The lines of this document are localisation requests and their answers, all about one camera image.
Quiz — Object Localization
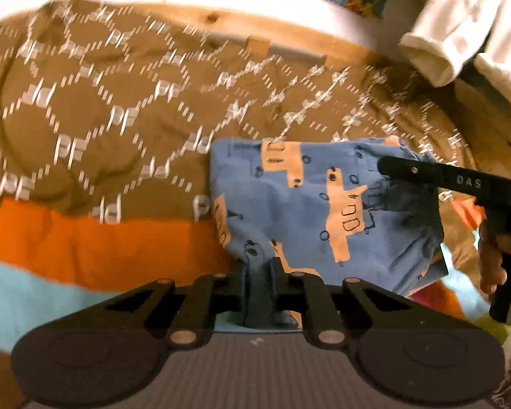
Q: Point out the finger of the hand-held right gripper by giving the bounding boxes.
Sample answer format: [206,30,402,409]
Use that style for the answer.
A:
[377,156,441,188]

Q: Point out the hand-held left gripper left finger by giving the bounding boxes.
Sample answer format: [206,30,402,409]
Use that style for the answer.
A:
[98,262,256,350]

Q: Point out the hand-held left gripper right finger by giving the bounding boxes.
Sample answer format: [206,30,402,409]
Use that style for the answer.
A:
[270,259,414,346]

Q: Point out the blue printed pants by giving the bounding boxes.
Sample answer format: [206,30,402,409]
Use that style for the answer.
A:
[208,136,450,329]

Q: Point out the person's right hand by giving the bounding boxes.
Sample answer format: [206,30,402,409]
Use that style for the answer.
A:
[478,222,508,294]

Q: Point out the white sleeve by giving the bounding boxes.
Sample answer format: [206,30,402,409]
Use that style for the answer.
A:
[398,0,511,94]

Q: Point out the brown patterned striped blanket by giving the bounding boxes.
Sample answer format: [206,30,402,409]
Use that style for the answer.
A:
[0,0,511,409]

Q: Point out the wooden bed frame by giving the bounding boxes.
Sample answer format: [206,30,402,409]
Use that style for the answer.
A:
[164,4,409,66]

